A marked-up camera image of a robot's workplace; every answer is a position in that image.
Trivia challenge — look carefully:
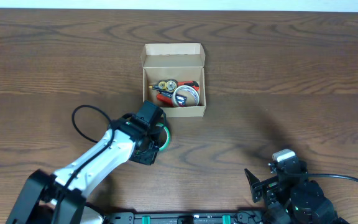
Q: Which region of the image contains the black gold correction tape dispenser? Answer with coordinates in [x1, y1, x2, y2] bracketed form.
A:
[149, 79, 178, 93]

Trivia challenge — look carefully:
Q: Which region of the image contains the open cardboard box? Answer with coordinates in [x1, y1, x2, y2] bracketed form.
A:
[140, 43, 206, 118]

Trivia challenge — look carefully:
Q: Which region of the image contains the green tape roll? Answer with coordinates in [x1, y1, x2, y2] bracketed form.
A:
[156, 123, 172, 151]

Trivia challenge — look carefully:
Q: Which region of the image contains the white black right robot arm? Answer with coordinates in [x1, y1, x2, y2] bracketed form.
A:
[244, 156, 347, 224]

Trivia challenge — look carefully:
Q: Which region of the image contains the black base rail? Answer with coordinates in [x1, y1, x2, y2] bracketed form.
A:
[85, 205, 267, 224]

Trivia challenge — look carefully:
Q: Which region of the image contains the red black stapler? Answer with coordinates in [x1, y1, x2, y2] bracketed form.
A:
[156, 91, 187, 107]

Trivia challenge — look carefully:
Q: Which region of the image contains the red utility knife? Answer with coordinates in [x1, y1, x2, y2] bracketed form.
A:
[177, 81, 200, 91]

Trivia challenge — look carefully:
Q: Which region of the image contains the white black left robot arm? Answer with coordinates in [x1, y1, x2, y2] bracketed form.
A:
[7, 114, 171, 223]

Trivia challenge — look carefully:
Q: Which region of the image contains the white tape roll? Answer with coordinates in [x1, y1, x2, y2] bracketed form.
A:
[172, 85, 200, 107]

